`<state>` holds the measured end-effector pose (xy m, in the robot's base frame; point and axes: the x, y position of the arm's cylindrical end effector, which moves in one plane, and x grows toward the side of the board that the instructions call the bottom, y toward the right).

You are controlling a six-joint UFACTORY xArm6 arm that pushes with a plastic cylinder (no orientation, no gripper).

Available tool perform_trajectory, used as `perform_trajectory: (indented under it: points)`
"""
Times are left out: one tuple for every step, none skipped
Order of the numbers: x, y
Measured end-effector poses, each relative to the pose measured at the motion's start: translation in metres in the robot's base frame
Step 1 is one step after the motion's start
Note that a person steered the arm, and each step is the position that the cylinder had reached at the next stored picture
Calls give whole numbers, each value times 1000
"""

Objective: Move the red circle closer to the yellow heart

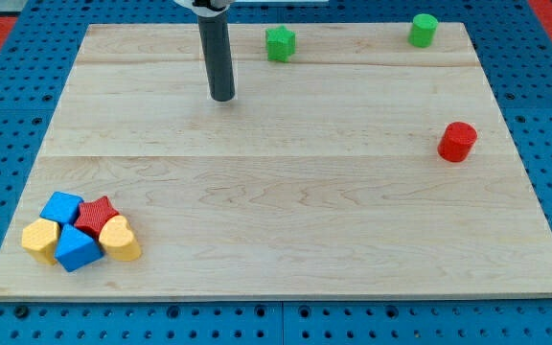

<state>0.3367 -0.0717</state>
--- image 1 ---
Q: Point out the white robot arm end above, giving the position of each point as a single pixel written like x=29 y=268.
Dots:
x=205 y=8

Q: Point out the yellow heart block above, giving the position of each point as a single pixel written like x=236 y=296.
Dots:
x=118 y=240

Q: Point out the wooden board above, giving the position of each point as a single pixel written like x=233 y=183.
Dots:
x=321 y=180

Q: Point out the green star block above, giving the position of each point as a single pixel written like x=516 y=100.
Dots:
x=280 y=43

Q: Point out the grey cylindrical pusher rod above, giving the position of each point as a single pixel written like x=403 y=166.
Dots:
x=216 y=49

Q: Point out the red cylinder block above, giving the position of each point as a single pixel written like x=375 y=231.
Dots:
x=457 y=142

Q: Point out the red star block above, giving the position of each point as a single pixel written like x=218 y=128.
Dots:
x=94 y=215

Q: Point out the green cylinder block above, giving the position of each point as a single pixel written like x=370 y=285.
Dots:
x=422 y=30

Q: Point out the blue triangle block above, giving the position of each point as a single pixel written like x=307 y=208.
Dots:
x=75 y=249

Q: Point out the blue cube block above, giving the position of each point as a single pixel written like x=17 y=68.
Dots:
x=62 y=208

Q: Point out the yellow hexagon block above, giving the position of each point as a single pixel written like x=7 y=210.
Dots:
x=40 y=240

